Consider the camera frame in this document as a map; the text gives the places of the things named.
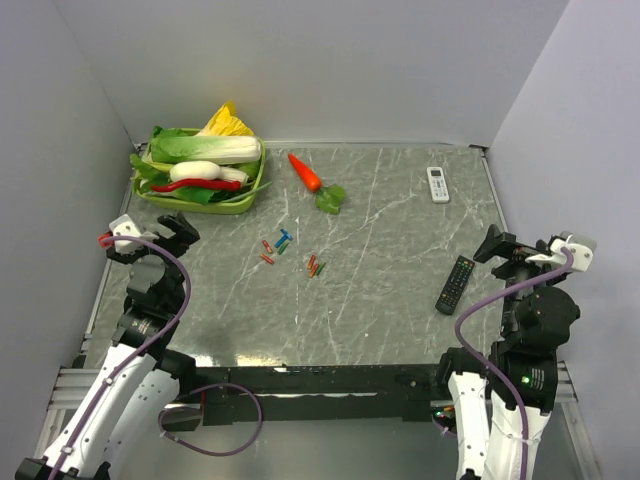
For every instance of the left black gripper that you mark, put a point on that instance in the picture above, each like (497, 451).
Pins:
(184, 234)

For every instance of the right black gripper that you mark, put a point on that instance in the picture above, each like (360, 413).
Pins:
(505, 243)

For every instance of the black remote control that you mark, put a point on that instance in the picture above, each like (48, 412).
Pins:
(455, 286)

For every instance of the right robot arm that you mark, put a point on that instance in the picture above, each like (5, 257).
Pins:
(502, 402)

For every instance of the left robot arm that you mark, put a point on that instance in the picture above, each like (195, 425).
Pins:
(139, 375)

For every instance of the white remote control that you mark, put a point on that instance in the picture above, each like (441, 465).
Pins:
(438, 187)

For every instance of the red chili pepper toy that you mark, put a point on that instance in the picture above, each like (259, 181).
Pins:
(198, 183)

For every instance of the white radish toy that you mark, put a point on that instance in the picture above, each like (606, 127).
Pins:
(206, 170)

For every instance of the green tray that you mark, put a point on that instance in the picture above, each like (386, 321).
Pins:
(217, 208)

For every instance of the napa cabbage toy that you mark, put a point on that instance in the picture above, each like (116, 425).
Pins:
(175, 145)

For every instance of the blue battery upper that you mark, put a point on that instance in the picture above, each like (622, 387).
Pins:
(286, 234)

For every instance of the blue battery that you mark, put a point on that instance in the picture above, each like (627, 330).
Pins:
(280, 241)
(286, 234)

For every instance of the blue battery lower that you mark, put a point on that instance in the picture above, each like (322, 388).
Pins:
(280, 241)

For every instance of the yellow leaf toy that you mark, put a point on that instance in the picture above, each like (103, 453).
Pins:
(225, 123)

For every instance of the orange battery cluster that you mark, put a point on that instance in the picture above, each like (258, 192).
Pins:
(314, 270)

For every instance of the orange toy carrot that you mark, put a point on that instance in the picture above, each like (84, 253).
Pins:
(328, 198)

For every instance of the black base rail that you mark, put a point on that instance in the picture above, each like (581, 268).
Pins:
(228, 395)

